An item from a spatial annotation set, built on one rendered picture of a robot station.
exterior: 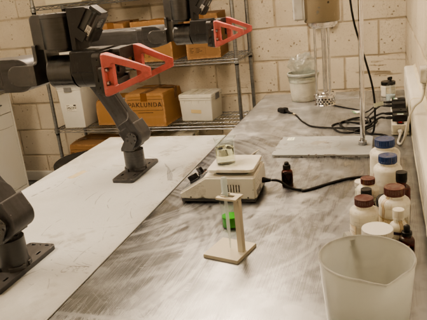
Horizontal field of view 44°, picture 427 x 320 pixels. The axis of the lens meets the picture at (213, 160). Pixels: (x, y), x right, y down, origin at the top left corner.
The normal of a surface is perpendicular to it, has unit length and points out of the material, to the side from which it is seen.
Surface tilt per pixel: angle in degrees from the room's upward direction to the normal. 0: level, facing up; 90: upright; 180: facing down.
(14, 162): 90
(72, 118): 93
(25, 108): 90
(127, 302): 0
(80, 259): 0
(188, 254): 0
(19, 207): 60
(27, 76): 90
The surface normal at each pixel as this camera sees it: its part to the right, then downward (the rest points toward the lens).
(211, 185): -0.28, 0.32
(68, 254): -0.11, -0.95
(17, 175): 0.95, 0.00
